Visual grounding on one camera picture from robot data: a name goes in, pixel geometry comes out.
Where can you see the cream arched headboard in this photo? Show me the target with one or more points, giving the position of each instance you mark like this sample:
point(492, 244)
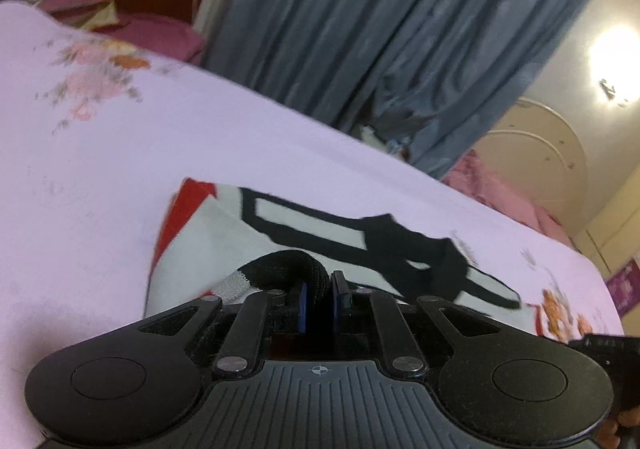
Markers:
point(545, 154)

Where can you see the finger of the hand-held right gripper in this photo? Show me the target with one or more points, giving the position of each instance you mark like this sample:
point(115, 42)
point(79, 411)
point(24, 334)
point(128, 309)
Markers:
point(610, 348)

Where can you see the lit wall lamp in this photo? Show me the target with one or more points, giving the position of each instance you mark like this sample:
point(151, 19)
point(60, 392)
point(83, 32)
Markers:
point(615, 59)

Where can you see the light pink blanket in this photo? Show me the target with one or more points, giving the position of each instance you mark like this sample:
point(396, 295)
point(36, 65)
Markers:
point(500, 189)

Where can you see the purple box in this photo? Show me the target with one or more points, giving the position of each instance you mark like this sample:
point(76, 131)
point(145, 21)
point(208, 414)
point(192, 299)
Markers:
point(625, 286)

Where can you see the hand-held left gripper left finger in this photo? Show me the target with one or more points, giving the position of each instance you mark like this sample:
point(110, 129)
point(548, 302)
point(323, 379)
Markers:
point(302, 309)

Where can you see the pink floral bed sheet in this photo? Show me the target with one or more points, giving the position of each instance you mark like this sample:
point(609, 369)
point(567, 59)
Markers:
point(125, 154)

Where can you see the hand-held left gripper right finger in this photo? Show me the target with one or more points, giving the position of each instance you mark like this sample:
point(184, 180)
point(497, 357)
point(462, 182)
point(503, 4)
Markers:
point(338, 304)

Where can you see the striped knit sweater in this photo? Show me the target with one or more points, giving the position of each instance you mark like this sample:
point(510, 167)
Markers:
point(215, 239)

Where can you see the dark pink pillow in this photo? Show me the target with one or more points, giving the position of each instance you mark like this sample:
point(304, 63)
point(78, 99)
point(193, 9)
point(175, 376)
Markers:
point(160, 36)

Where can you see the person's right hand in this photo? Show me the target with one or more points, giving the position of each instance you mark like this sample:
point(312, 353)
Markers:
point(609, 431)

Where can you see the blue door curtain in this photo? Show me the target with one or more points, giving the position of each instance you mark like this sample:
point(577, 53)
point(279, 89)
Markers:
point(375, 14)

